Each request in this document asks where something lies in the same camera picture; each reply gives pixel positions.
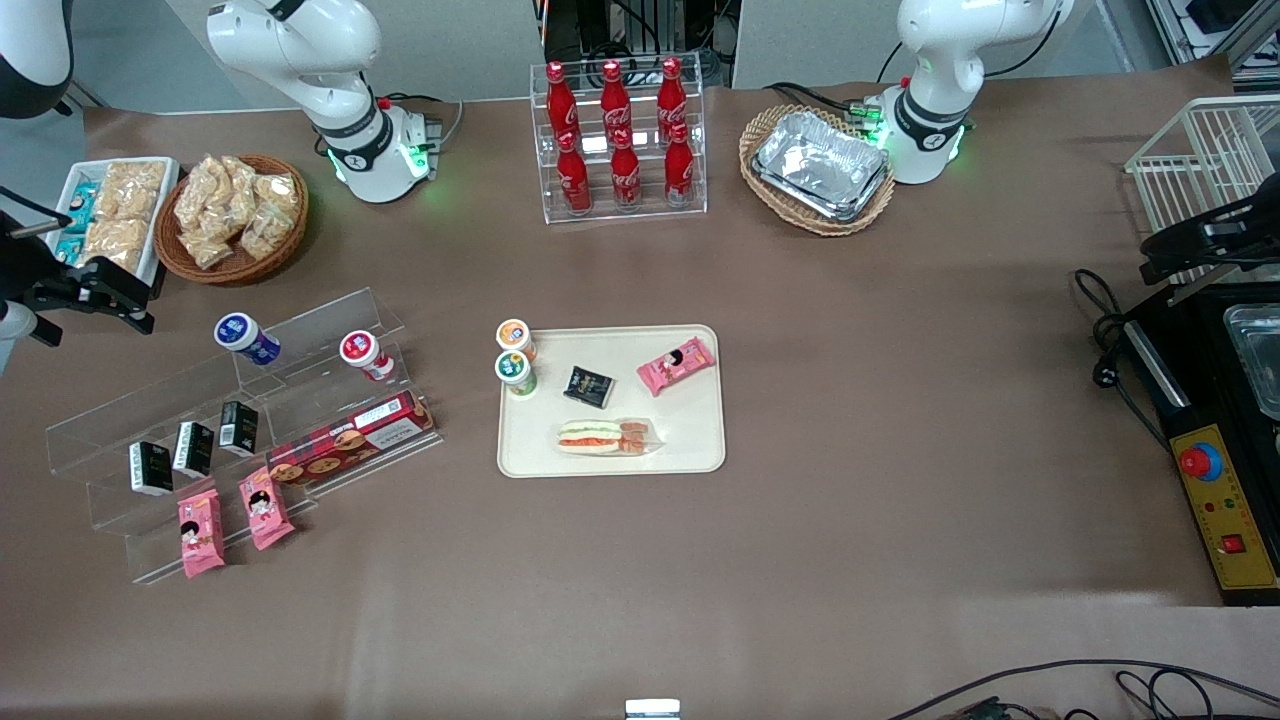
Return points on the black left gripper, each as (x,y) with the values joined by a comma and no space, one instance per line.
(1243,228)

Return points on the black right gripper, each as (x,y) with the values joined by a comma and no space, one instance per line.
(22,268)

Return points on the plastic-wrapped sandwich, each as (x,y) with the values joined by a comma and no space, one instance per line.
(600,437)

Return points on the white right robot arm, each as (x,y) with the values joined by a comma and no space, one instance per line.
(300,45)

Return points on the cream plastic tray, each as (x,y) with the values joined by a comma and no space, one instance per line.
(680,430)

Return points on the beige cracker pack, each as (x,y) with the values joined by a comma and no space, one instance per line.
(115,243)
(132,190)

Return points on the small teal packet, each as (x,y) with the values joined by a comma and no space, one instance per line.
(70,247)
(85,200)

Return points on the white rectangular bin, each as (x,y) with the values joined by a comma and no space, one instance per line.
(165,200)

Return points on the brown wicker basket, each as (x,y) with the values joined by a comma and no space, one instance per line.
(230,270)

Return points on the clear bag of fried snacks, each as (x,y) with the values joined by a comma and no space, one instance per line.
(243,185)
(270,220)
(200,215)

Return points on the yogurt cup with blue lid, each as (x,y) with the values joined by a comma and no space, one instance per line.
(245,337)

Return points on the stainless steel pan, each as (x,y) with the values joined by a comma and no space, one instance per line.
(1258,360)

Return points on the black heating appliance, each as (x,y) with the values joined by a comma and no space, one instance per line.
(1205,400)

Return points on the small black snack box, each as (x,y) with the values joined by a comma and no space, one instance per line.
(193,449)
(150,468)
(239,428)

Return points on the clear acrylic stepped stand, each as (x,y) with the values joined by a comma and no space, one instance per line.
(330,330)

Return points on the yogurt cup with red lid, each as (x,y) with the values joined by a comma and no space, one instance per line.
(362,352)

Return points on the pink cartoon snack pack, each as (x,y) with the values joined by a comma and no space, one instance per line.
(266,508)
(201,533)
(677,366)

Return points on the yellow control panel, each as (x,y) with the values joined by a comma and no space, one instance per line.
(1225,510)

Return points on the red cookie box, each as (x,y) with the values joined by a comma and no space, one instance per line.
(350,440)

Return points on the light tan wicker basket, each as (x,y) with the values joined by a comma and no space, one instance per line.
(830,225)

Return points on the aluminium foil container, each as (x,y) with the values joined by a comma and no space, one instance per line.
(820,165)

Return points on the yogurt cup with orange lid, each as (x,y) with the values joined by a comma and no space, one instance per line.
(514,335)

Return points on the yogurt cup with green lid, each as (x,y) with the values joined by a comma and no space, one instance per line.
(514,370)

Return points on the red cola bottle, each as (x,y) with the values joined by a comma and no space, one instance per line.
(626,172)
(574,178)
(671,96)
(614,98)
(679,168)
(561,100)

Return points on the black square snack pack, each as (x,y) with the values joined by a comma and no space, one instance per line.
(589,386)

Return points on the clear acrylic bottle rack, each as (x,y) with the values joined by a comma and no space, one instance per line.
(645,212)

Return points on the dark equipment cabinet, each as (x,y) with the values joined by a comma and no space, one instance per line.
(640,25)

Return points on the small silver box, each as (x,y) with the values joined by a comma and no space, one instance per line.
(652,709)

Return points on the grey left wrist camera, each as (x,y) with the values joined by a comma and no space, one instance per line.
(1226,235)

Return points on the aluminium frame structure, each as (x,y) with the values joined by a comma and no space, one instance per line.
(1215,35)

